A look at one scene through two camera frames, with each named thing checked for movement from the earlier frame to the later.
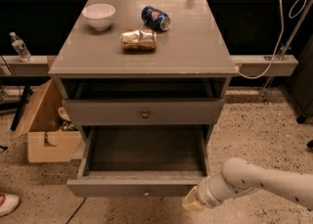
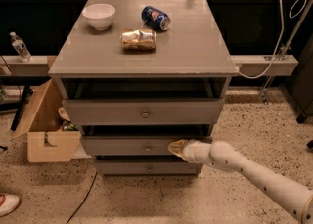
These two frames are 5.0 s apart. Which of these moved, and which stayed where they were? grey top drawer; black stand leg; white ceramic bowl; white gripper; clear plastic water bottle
Moved: white gripper
Stayed: black stand leg; clear plastic water bottle; grey top drawer; white ceramic bowl
